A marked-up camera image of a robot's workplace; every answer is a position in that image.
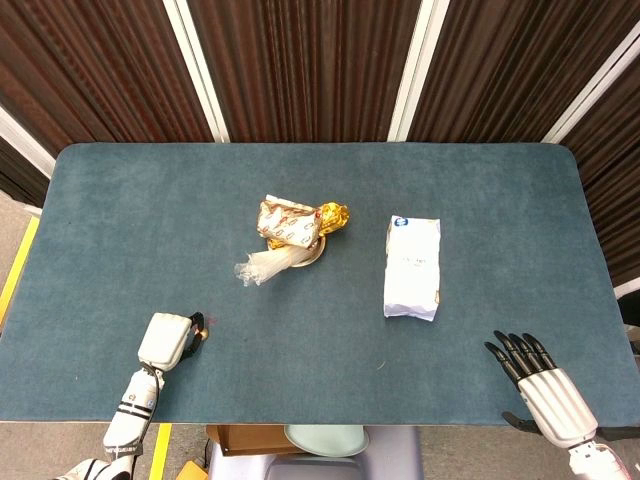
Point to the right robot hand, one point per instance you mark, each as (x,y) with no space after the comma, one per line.
(555,400)

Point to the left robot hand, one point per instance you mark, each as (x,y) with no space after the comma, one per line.
(164,340)

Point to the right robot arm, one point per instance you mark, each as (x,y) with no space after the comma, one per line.
(595,460)

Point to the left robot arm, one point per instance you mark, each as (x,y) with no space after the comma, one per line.
(132,410)

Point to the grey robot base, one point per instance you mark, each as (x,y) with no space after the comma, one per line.
(390,455)

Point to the clear plastic wrapper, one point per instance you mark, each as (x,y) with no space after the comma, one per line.
(270,265)

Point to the brown cardboard box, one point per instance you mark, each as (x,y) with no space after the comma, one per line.
(250,439)

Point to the blue felt table mat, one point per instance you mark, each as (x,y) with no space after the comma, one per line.
(320,350)

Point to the white and red snack wrapper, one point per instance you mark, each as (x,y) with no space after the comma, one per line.
(287,225)

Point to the metal bowl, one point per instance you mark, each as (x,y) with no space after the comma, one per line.
(312,257)

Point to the light green round plate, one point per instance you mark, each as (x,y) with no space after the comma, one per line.
(325,440)

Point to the white paper bag package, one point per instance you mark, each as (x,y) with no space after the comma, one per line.
(412,270)

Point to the golden foil snack wrapper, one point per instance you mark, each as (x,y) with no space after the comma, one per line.
(334,217)

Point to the brown corrugated partition panel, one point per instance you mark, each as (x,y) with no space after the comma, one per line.
(100,65)
(515,65)
(305,65)

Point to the white partition post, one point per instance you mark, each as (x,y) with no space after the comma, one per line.
(197,70)
(25,140)
(590,90)
(410,70)

